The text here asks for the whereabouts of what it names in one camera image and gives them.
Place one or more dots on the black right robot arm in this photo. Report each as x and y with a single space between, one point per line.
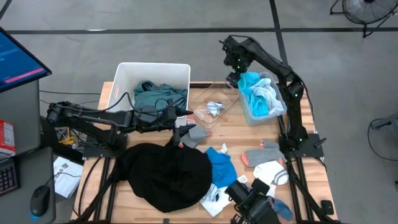
273 64

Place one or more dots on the red and white box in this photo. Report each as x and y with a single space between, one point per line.
6 137

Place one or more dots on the white label tag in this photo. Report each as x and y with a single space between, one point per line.
242 179

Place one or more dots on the black garment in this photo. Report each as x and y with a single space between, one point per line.
164 177

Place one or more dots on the black frame foot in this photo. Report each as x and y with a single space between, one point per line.
327 207

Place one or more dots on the small clear plastic box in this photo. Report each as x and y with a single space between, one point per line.
225 93

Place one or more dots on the white grey cloth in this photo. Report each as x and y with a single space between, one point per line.
270 96

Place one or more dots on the grey cabinet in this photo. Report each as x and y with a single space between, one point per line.
21 115

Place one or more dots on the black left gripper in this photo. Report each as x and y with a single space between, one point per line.
152 119

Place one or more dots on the computer monitor with blue screen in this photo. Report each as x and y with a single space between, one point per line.
15 62

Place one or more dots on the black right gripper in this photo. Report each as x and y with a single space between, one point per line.
236 56

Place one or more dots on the black floor fan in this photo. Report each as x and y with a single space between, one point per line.
368 11

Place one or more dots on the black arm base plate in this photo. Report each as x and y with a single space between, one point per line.
311 151
93 152

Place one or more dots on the grey sock with orange toe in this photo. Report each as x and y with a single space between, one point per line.
264 157

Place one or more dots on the green patterned garment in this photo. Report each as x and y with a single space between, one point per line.
155 96

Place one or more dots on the black computer mouse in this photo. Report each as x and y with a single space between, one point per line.
39 200

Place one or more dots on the grey desk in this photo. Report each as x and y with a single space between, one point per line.
28 174

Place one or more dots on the small grey sock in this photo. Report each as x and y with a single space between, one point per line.
270 144

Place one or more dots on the large clear plastic box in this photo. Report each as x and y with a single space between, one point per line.
264 119

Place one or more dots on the black clamp lever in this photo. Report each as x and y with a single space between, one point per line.
320 143

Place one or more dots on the white plastic laundry bin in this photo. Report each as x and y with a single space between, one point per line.
149 73

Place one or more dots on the black table edge clip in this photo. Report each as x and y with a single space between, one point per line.
166 221

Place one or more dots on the small white fabric piece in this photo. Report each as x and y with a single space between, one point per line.
223 148

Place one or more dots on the dark blue sock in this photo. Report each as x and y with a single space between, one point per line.
284 210

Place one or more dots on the white sock with black stripes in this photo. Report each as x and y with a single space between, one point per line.
214 108

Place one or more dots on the white sock with grey stripes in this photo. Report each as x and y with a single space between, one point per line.
272 172

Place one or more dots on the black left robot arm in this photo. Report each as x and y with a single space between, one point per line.
93 116

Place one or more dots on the black keyboard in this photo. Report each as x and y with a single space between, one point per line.
7 179

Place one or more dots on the black boxy device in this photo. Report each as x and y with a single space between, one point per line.
252 205

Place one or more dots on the grey sock with pink toe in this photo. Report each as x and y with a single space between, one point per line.
199 134

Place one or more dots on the grey floor object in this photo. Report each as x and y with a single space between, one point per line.
385 123

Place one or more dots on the blue cloth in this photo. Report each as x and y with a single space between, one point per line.
222 169

